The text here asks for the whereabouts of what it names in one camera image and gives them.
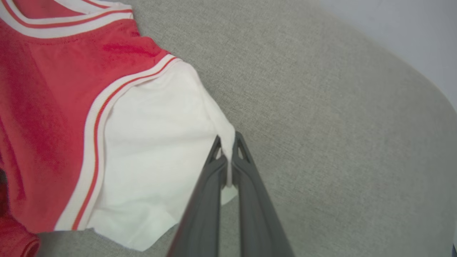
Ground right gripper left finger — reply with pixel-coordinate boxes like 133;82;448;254
167;135;229;257

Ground red basketball jersey white sleeves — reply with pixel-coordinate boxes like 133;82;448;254
0;0;238;257

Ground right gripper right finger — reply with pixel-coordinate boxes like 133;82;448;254
231;131;295;257

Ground grey fabric sofa cushion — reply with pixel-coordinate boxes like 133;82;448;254
36;0;457;257

